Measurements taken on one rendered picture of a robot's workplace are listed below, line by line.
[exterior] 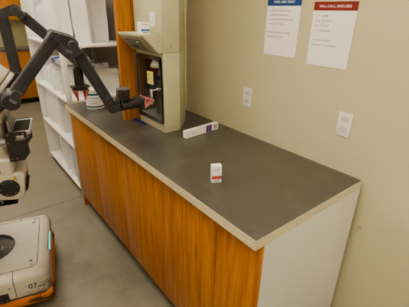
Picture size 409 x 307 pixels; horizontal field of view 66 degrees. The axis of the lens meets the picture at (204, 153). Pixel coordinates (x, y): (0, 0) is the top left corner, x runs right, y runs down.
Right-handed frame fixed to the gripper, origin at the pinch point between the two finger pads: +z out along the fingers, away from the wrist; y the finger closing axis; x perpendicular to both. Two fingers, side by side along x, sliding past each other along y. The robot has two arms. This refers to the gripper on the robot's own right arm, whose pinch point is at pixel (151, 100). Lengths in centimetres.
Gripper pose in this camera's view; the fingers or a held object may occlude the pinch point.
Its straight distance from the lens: 192.1
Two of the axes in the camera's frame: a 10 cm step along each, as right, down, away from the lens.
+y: -6.2, -3.3, 7.1
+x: 0.0, 9.1, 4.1
